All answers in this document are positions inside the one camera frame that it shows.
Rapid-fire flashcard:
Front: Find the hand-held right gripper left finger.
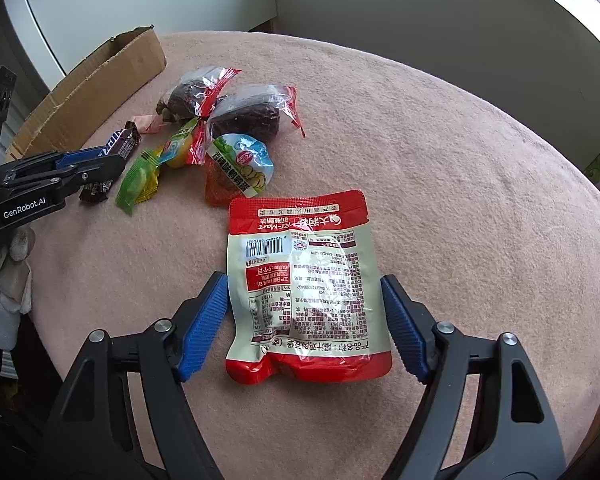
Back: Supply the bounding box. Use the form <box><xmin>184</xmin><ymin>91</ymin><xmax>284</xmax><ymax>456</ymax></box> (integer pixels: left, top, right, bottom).
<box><xmin>30</xmin><ymin>271</ymin><xmax>229</xmax><ymax>480</ymax></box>

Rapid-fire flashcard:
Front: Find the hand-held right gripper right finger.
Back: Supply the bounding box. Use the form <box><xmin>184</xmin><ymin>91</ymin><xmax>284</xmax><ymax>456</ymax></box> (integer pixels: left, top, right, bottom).
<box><xmin>380</xmin><ymin>274</ymin><xmax>581</xmax><ymax>480</ymax></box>

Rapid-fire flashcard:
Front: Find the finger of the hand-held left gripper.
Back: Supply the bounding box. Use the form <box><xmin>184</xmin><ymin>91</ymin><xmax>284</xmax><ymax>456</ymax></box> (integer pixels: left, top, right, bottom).
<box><xmin>0</xmin><ymin>146</ymin><xmax>113</xmax><ymax>175</ymax></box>
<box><xmin>0</xmin><ymin>154</ymin><xmax>127</xmax><ymax>201</ymax></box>

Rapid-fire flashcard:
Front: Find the brown chocolate bar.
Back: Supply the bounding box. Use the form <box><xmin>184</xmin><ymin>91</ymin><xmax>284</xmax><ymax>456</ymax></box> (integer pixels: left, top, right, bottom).
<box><xmin>79</xmin><ymin>121</ymin><xmax>142</xmax><ymax>205</ymax></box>

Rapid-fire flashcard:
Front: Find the cardboard box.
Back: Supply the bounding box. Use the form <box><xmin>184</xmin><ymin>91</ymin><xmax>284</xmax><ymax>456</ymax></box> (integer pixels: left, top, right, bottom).
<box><xmin>4</xmin><ymin>24</ymin><xmax>167</xmax><ymax>163</ymax></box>

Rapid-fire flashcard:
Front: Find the yellow snack packet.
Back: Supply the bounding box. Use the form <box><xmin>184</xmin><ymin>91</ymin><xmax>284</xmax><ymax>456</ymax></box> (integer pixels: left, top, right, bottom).
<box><xmin>155</xmin><ymin>119</ymin><xmax>201</xmax><ymax>168</ymax></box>

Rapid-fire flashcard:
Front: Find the red and white snack pouch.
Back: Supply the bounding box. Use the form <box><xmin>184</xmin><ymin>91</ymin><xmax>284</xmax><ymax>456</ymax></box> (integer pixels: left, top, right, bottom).
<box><xmin>224</xmin><ymin>189</ymin><xmax>394</xmax><ymax>386</ymax></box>

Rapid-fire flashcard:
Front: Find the snack cup with printed lid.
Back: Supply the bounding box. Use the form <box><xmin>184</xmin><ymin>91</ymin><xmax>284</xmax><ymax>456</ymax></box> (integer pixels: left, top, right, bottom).
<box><xmin>204</xmin><ymin>132</ymin><xmax>274</xmax><ymax>207</ymax></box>

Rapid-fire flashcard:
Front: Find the person's left hand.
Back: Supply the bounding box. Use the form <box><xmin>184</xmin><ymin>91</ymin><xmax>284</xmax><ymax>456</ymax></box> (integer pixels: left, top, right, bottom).
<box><xmin>0</xmin><ymin>226</ymin><xmax>35</xmax><ymax>352</ymax></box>

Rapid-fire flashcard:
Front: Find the green candy packet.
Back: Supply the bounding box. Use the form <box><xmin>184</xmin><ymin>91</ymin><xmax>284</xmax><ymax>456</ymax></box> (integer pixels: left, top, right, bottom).
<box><xmin>116</xmin><ymin>147</ymin><xmax>162</xmax><ymax>217</ymax></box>

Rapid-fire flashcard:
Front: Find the pink candy packet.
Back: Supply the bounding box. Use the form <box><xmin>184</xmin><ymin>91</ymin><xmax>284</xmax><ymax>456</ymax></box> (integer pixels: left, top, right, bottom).
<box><xmin>132</xmin><ymin>114</ymin><xmax>166</xmax><ymax>135</ymax></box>

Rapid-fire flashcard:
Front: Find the dark cake in clear wrapper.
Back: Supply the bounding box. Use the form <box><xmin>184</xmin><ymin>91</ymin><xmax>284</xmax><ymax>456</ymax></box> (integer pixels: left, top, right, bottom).
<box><xmin>156</xmin><ymin>66</ymin><xmax>242</xmax><ymax>123</ymax></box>
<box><xmin>187</xmin><ymin>85</ymin><xmax>306</xmax><ymax>168</ymax></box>

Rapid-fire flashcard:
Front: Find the pink blanket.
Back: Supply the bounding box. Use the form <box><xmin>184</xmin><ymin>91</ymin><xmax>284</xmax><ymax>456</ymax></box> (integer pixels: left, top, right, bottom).
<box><xmin>10</xmin><ymin>30</ymin><xmax>600</xmax><ymax>480</ymax></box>

